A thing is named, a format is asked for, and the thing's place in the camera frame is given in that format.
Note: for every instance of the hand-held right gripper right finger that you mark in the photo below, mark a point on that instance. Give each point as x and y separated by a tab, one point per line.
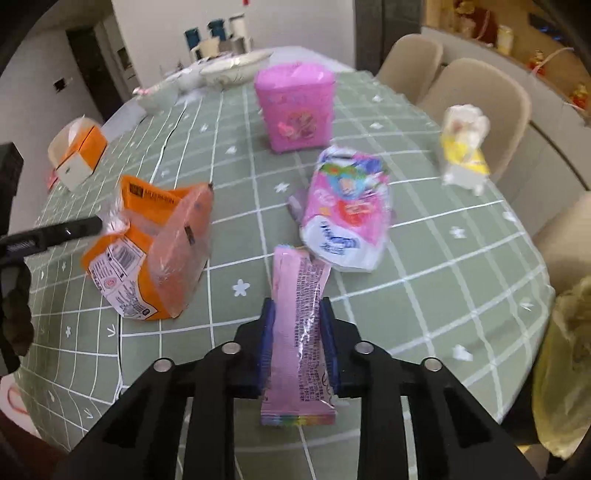
330	346

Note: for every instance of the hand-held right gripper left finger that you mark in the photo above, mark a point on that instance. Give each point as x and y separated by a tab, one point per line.
265	341

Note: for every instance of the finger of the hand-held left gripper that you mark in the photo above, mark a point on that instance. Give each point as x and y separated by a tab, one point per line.
74	227

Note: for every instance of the pink long wrapper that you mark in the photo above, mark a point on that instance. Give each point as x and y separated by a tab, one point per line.
295	295

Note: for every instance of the orange plastic snack bag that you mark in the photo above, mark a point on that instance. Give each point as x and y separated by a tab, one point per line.
138	286

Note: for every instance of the pink lidded bin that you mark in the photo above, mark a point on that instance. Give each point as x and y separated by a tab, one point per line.
295	108

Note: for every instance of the person's left hand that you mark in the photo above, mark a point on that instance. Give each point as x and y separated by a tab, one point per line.
18	323

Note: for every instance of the orange white tissue box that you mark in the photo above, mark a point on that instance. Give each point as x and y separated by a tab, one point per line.
76	152

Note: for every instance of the pink white cartoon packet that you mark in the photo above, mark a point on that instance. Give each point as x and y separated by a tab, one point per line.
346	207

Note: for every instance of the small lilac wrapper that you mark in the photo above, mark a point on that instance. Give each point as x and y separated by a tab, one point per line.
299	205

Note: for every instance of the white cup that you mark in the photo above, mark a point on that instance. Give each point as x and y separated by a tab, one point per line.
158	99

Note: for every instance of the small white bowl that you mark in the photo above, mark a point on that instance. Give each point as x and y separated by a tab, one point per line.
190	79

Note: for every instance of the white mug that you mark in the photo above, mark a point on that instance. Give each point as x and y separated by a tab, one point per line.
207	48

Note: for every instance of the blue canister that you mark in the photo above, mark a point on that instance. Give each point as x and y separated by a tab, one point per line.
193	38
216	30

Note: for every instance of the large white bowl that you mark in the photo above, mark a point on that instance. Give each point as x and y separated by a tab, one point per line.
235	69

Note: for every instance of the yellow plastic bag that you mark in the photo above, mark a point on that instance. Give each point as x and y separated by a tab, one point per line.
563	369

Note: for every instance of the yellow white tissue pack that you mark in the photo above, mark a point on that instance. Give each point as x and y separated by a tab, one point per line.
464	147

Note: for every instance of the white canister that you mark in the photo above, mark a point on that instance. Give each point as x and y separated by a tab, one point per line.
240	32

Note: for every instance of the beige chair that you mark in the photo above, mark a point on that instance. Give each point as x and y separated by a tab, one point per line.
568	240
480	101
411	64

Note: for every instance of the red gold figurine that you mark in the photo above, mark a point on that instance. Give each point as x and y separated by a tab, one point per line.
579	96
536	60

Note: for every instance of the yellow white jar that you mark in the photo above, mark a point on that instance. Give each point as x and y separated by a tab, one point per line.
504	38

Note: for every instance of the large red gold statue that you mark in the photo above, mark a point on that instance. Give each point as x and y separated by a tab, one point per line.
475	18

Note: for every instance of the wooden wall shelf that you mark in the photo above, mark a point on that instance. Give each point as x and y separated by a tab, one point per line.
545	14

